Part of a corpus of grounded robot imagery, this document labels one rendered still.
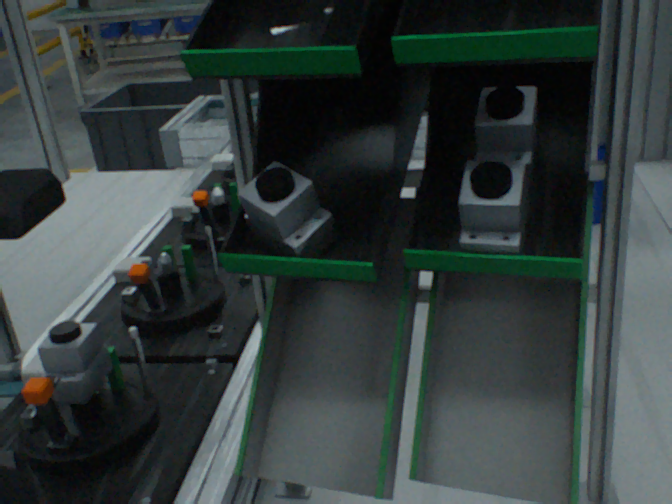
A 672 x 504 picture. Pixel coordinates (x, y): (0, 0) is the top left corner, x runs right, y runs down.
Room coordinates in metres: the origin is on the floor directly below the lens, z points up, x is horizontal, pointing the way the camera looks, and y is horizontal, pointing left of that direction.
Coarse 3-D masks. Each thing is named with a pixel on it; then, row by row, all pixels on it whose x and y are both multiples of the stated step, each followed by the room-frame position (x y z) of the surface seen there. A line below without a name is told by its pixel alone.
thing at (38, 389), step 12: (36, 384) 0.59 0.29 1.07; (48, 384) 0.60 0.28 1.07; (24, 396) 0.59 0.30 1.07; (36, 396) 0.59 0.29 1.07; (48, 396) 0.59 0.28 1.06; (36, 408) 0.59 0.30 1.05; (48, 408) 0.59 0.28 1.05; (48, 420) 0.60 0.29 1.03; (60, 420) 0.60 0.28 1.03; (48, 432) 0.60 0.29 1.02; (60, 432) 0.60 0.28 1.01
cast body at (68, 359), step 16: (48, 336) 0.66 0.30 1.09; (64, 336) 0.64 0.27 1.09; (80, 336) 0.65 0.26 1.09; (96, 336) 0.67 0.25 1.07; (48, 352) 0.64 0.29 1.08; (64, 352) 0.64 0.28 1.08; (80, 352) 0.64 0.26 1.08; (96, 352) 0.66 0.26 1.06; (48, 368) 0.64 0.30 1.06; (64, 368) 0.64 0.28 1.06; (80, 368) 0.64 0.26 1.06; (96, 368) 0.66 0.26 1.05; (64, 384) 0.63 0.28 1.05; (80, 384) 0.62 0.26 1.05; (96, 384) 0.65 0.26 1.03; (64, 400) 0.63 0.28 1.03; (80, 400) 0.62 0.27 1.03
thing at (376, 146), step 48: (384, 48) 0.76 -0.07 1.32; (288, 96) 0.71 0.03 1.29; (336, 96) 0.73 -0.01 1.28; (384, 96) 0.71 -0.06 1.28; (288, 144) 0.68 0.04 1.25; (336, 144) 0.66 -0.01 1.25; (384, 144) 0.65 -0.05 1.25; (336, 192) 0.61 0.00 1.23; (384, 192) 0.59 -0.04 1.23; (240, 240) 0.58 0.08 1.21; (336, 240) 0.56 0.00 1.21; (384, 240) 0.53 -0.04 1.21
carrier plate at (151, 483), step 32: (160, 384) 0.73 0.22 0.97; (192, 384) 0.72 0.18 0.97; (224, 384) 0.72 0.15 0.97; (0, 416) 0.70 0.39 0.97; (160, 416) 0.67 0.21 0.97; (192, 416) 0.66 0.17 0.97; (0, 448) 0.64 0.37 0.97; (160, 448) 0.61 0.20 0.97; (192, 448) 0.61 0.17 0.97; (64, 480) 0.58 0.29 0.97; (96, 480) 0.58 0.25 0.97; (128, 480) 0.57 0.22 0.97; (160, 480) 0.57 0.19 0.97
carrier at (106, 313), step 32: (160, 256) 0.91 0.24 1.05; (192, 256) 0.95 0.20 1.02; (128, 288) 0.91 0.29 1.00; (160, 288) 0.90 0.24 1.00; (192, 288) 0.92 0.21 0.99; (224, 288) 0.95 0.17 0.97; (96, 320) 0.89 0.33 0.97; (128, 320) 0.86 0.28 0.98; (160, 320) 0.84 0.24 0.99; (192, 320) 0.85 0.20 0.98; (224, 320) 0.86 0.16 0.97; (256, 320) 0.86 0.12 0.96; (128, 352) 0.80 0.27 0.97; (160, 352) 0.79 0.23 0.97; (192, 352) 0.79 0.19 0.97; (224, 352) 0.78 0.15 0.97
